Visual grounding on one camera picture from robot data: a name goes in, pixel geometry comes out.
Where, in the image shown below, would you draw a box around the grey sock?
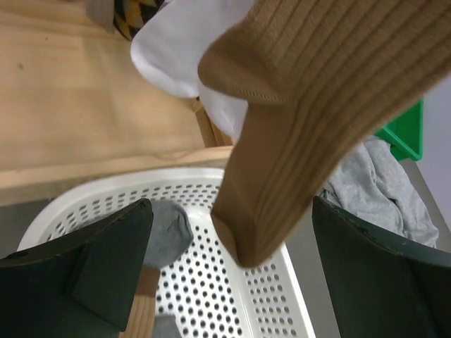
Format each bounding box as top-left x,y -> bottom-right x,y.
151,315 -> 180,338
143,200 -> 193,269

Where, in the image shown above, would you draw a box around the tan ribbed sock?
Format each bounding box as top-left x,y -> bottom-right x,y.
198,1 -> 450,268

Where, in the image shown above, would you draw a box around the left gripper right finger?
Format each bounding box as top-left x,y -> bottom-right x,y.
312,196 -> 450,337

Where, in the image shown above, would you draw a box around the brown argyle sock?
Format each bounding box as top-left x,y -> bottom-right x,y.
113,0 -> 165,41

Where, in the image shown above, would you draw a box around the grey cloth on table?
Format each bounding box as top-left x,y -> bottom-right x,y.
320,136 -> 439,248

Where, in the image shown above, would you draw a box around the white sock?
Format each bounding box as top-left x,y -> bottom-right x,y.
198,82 -> 248,139
130,0 -> 254,99

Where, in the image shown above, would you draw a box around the white perforated plastic basket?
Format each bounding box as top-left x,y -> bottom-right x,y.
18,168 -> 314,337

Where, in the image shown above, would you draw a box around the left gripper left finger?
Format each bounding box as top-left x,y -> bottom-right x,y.
1,199 -> 153,337

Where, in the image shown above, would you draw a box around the green plastic bin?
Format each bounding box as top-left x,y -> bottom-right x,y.
375,100 -> 424,161

